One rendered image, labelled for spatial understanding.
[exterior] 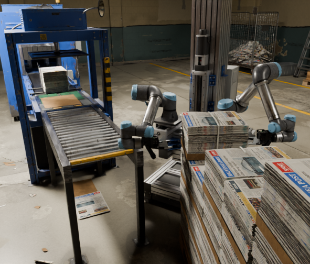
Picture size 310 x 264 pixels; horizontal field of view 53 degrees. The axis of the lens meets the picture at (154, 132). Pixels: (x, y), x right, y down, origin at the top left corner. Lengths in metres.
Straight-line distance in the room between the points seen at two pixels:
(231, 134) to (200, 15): 1.11
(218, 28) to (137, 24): 8.97
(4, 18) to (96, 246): 3.91
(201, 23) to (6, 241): 2.34
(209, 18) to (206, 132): 1.05
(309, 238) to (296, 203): 0.08
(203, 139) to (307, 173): 1.07
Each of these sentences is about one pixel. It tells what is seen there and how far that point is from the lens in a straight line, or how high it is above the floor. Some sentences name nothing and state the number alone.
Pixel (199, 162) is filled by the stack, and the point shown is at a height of 0.83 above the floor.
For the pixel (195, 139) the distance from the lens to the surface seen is 1.90.
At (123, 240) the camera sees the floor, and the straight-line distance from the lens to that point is 2.63.
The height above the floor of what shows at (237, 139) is 0.97.
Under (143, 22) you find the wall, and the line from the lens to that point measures 11.55.
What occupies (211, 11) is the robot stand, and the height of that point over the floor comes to 1.70.
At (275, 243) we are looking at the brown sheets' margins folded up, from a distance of 0.96.
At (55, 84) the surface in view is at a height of 0.90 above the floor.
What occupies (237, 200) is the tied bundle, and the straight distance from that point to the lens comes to 1.20.
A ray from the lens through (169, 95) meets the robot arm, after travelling 2.65.
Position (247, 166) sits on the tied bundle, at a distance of 1.43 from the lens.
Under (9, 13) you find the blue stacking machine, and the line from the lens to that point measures 5.49.
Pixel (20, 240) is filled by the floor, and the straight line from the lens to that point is 2.85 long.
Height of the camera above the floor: 1.69
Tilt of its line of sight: 21 degrees down
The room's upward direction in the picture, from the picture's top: 1 degrees counter-clockwise
